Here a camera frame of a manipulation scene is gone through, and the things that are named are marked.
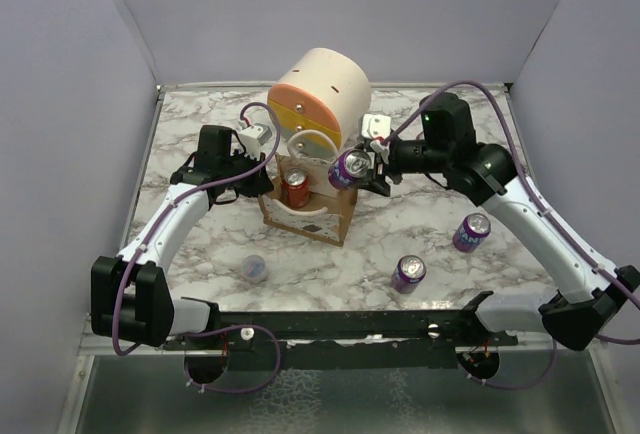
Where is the purple soda can front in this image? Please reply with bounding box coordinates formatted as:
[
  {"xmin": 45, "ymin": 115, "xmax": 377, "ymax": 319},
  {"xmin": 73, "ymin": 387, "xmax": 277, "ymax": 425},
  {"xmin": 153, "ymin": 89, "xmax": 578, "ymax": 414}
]
[{"xmin": 391, "ymin": 255, "xmax": 427, "ymax": 294}]

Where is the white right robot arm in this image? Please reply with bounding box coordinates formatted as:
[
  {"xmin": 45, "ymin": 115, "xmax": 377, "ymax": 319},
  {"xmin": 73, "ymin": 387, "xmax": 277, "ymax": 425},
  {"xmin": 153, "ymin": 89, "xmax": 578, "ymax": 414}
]
[{"xmin": 360, "ymin": 92, "xmax": 639, "ymax": 351}]

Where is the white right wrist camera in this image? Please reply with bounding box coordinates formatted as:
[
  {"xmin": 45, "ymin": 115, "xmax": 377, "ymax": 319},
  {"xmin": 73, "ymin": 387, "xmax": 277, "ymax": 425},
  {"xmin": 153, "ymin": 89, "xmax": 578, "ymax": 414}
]
[{"xmin": 360, "ymin": 114, "xmax": 391, "ymax": 140}]

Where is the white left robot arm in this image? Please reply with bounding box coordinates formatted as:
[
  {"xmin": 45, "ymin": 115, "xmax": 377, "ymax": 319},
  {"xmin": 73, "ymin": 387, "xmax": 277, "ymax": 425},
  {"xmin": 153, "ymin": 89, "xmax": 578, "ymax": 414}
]
[{"xmin": 90, "ymin": 124, "xmax": 274, "ymax": 349}]

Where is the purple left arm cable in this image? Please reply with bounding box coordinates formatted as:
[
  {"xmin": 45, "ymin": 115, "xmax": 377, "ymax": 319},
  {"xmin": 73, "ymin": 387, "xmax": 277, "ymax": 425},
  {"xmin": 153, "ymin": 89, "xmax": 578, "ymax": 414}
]
[{"xmin": 112, "ymin": 102, "xmax": 284, "ymax": 395}]

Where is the red soda can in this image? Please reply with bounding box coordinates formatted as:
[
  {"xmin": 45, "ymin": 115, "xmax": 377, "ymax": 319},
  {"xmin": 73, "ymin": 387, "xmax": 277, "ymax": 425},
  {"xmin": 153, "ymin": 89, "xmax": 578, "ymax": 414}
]
[{"xmin": 282, "ymin": 167, "xmax": 309, "ymax": 209}]

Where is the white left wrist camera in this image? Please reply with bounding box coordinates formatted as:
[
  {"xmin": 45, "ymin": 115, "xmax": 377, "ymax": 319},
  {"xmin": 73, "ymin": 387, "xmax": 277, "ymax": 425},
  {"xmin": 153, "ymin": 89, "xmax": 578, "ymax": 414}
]
[{"xmin": 238, "ymin": 123, "xmax": 272, "ymax": 150}]

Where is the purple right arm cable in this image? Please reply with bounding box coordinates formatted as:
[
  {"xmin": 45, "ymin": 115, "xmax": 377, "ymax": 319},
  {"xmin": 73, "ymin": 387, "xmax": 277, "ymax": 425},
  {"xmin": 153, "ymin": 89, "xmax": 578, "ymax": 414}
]
[{"xmin": 379, "ymin": 79, "xmax": 640, "ymax": 393}]

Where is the small clear plastic cup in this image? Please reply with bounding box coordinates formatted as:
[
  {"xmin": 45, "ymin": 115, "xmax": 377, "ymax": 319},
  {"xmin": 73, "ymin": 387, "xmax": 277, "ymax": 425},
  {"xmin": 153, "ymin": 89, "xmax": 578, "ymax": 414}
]
[{"xmin": 241, "ymin": 255, "xmax": 268, "ymax": 283}]

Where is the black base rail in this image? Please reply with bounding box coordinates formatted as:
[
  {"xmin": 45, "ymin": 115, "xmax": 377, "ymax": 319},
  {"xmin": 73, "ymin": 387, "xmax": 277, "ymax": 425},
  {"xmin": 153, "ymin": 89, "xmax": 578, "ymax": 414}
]
[{"xmin": 163, "ymin": 294, "xmax": 517, "ymax": 371}]

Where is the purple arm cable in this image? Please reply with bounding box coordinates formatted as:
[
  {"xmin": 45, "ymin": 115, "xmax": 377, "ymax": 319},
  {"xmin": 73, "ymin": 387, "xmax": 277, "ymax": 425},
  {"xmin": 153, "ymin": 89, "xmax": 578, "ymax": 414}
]
[
  {"xmin": 112, "ymin": 102, "xmax": 284, "ymax": 395},
  {"xmin": 379, "ymin": 79, "xmax": 640, "ymax": 393}
]

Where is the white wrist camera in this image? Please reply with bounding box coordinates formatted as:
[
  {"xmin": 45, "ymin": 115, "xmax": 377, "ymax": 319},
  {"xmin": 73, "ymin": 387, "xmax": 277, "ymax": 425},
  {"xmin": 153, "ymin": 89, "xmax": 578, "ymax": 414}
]
[
  {"xmin": 360, "ymin": 114, "xmax": 391, "ymax": 140},
  {"xmin": 238, "ymin": 123, "xmax": 272, "ymax": 150}
]

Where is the brown canvas bag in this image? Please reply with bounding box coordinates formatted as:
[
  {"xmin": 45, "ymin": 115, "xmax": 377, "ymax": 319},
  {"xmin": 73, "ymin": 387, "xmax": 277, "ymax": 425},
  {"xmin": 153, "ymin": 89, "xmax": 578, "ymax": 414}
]
[{"xmin": 259, "ymin": 129, "xmax": 358, "ymax": 247}]

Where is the cream cylindrical drawer cabinet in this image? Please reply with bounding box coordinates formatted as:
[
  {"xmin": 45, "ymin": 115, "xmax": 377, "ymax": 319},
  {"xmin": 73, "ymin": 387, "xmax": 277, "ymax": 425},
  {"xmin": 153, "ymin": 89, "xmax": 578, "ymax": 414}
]
[{"xmin": 267, "ymin": 48, "xmax": 372, "ymax": 159}]

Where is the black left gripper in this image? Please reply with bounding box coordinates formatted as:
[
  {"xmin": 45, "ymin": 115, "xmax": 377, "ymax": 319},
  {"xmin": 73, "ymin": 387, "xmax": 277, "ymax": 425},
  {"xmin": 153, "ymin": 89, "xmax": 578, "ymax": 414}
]
[{"xmin": 222, "ymin": 148, "xmax": 274, "ymax": 198}]

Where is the purple soda can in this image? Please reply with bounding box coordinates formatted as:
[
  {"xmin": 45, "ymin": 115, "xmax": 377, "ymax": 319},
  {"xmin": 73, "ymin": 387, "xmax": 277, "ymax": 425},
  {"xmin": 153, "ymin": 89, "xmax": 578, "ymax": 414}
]
[
  {"xmin": 328, "ymin": 149, "xmax": 371, "ymax": 190},
  {"xmin": 391, "ymin": 255, "xmax": 427, "ymax": 294},
  {"xmin": 452, "ymin": 213, "xmax": 492, "ymax": 253}
]

